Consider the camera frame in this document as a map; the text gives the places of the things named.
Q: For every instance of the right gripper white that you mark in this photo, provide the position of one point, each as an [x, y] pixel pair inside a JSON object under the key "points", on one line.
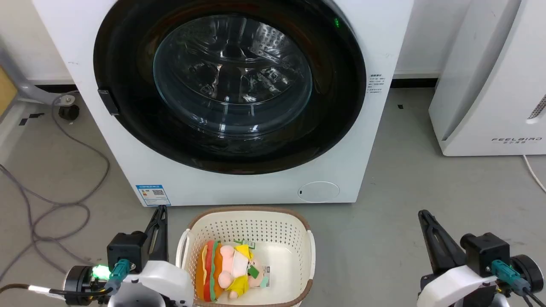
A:
{"points": [[456, 283]]}

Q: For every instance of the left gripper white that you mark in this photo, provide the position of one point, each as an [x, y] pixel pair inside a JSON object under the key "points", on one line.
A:
{"points": [[166, 281]]}

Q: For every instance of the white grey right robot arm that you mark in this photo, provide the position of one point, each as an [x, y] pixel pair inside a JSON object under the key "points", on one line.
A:
{"points": [[477, 301]]}

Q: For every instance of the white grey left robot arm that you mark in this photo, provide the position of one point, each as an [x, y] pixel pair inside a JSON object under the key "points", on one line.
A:
{"points": [[136, 301]]}

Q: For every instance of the black round glass washer door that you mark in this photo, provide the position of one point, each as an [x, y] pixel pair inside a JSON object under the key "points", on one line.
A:
{"points": [[230, 81]]}

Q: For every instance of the white front-load washing machine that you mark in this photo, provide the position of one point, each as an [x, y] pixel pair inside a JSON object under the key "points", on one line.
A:
{"points": [[384, 51]]}

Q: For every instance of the blue energy label sticker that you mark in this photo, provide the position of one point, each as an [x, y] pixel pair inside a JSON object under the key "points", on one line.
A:
{"points": [[152, 195]]}

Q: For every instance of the burger plush toy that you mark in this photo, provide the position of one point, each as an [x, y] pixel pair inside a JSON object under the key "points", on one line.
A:
{"points": [[209, 273]]}

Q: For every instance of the pink pig doll yellow clothes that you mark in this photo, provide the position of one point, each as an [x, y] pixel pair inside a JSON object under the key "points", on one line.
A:
{"points": [[239, 266]]}

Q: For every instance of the white basket with brown rim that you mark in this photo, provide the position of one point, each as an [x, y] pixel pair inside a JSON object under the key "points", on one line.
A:
{"points": [[281, 264]]}

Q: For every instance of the round white filter cover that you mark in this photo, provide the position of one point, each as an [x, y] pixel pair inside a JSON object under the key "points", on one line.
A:
{"points": [[318, 191]]}

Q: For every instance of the black caster wheel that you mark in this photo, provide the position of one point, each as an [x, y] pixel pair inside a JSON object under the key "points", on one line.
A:
{"points": [[68, 112]]}

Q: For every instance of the white appliance with Feelbird print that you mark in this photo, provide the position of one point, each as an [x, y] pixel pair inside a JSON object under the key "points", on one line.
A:
{"points": [[490, 85]]}

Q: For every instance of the small text sticker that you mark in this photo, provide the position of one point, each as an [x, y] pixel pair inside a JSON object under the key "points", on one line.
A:
{"points": [[376, 83]]}

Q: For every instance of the wooden board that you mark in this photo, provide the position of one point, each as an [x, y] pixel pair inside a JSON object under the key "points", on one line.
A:
{"points": [[6, 91]]}

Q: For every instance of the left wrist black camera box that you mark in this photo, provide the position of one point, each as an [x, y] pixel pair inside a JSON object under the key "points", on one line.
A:
{"points": [[126, 251]]}

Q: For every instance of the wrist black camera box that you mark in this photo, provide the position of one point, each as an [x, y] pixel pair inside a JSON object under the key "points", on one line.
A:
{"points": [[126, 251], [486, 253]]}

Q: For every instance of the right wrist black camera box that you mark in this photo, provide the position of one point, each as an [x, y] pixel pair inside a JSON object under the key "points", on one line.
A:
{"points": [[486, 253]]}

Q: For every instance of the grey metal frame leg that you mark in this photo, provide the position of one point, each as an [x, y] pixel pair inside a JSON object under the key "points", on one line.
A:
{"points": [[25, 87]]}

